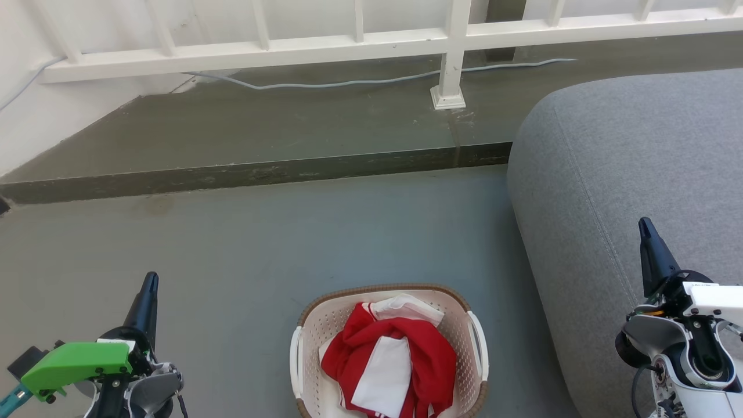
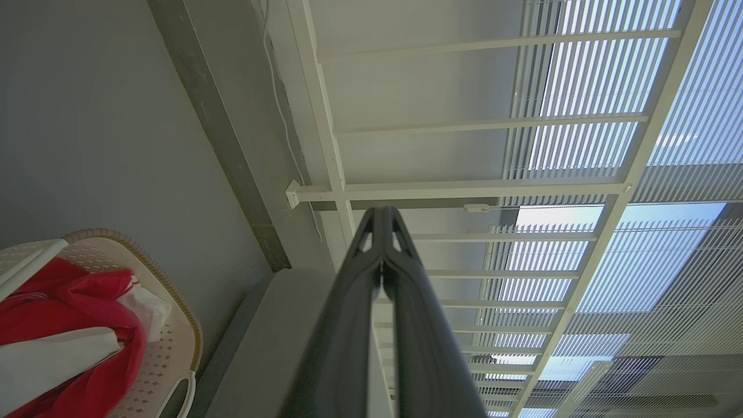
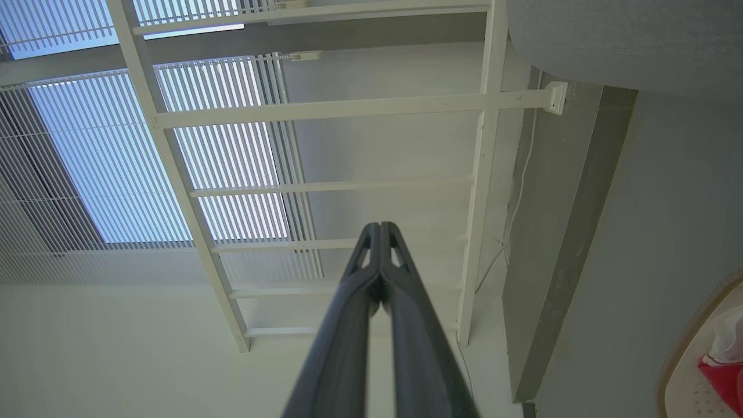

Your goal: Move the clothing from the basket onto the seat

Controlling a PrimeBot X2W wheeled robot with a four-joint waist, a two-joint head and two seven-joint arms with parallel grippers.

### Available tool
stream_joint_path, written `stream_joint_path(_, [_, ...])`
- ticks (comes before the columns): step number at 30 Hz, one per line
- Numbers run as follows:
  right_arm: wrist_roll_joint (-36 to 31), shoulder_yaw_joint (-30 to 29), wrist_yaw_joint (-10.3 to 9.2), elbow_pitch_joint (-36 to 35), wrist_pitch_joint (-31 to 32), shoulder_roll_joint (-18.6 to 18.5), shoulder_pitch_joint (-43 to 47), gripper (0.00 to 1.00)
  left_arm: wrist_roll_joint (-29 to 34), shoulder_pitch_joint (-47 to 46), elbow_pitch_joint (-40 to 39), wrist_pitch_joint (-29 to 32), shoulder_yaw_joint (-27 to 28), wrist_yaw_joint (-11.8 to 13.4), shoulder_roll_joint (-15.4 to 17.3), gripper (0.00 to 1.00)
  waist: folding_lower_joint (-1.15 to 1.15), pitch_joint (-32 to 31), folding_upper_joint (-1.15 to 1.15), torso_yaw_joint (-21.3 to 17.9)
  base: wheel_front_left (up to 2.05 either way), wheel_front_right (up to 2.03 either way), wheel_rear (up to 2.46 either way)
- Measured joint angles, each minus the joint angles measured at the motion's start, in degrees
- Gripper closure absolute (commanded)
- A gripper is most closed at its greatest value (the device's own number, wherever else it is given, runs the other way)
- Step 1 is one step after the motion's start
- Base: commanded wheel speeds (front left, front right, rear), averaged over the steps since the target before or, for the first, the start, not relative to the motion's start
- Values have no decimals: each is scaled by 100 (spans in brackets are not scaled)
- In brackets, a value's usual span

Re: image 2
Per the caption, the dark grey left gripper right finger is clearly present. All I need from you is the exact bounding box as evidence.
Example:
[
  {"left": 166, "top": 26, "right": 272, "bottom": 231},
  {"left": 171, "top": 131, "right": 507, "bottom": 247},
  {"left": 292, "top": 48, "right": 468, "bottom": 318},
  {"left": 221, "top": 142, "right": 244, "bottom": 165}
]
[{"left": 383, "top": 207, "right": 487, "bottom": 418}]

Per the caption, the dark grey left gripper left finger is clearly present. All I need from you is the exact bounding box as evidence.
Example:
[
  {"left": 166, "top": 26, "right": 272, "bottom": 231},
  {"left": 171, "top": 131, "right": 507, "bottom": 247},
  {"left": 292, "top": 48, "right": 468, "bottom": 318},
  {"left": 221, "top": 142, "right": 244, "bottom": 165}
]
[{"left": 280, "top": 207, "right": 384, "bottom": 418}]

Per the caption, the red garment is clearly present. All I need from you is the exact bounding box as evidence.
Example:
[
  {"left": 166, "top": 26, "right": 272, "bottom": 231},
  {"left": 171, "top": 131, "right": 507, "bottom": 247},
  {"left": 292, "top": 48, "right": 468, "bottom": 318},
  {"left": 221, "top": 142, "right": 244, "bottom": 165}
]
[{"left": 0, "top": 257, "right": 172, "bottom": 418}]

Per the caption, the grey fabric sofa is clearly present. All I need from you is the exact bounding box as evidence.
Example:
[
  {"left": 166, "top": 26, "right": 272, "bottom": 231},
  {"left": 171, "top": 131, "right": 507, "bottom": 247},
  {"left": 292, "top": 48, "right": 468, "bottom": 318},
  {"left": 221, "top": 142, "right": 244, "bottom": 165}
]
[{"left": 189, "top": 268, "right": 395, "bottom": 418}]

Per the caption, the beige perforated laundry basket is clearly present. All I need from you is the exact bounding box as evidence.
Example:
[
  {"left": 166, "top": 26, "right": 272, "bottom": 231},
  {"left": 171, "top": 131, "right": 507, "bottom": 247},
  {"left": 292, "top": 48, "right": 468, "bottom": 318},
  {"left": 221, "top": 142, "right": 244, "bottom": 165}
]
[{"left": 0, "top": 228, "right": 204, "bottom": 418}]

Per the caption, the white venetian window blind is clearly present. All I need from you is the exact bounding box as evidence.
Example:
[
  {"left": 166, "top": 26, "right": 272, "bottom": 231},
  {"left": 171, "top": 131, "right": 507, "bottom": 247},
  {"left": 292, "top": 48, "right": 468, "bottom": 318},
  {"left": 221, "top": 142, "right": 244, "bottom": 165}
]
[
  {"left": 502, "top": 0, "right": 743, "bottom": 204},
  {"left": 473, "top": 203, "right": 743, "bottom": 418}
]

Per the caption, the dark grey baseboard strip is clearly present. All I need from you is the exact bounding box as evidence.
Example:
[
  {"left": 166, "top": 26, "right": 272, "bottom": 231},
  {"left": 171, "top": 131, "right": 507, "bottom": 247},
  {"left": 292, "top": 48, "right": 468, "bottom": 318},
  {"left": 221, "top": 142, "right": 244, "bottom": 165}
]
[{"left": 146, "top": 0, "right": 291, "bottom": 272}]

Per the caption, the white metal lattice frame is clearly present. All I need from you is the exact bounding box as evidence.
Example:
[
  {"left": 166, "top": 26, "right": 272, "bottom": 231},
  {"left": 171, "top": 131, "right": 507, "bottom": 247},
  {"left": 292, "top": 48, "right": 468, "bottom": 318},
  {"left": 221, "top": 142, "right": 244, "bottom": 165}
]
[{"left": 284, "top": 0, "right": 715, "bottom": 418}]

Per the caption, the thin white wall cable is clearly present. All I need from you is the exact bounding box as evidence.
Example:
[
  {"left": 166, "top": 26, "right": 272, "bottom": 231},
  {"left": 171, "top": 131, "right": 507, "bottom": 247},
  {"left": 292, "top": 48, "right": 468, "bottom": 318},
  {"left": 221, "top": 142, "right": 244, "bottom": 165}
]
[{"left": 263, "top": 0, "right": 323, "bottom": 242}]

